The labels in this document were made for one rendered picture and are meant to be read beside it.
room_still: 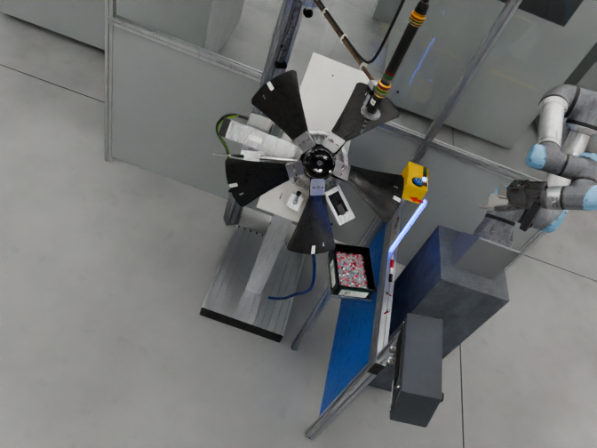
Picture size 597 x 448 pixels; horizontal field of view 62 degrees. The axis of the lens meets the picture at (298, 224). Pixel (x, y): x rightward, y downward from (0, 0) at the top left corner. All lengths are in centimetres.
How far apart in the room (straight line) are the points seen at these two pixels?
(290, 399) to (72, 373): 105
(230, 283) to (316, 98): 119
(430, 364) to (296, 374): 134
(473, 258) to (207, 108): 160
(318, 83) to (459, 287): 101
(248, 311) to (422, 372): 144
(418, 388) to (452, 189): 163
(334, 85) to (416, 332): 111
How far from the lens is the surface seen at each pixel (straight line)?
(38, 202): 319
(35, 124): 367
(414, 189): 224
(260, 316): 273
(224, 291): 277
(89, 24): 422
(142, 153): 323
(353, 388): 208
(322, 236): 196
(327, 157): 186
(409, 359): 148
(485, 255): 208
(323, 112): 215
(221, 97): 275
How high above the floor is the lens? 240
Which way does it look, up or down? 47 degrees down
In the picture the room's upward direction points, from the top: 24 degrees clockwise
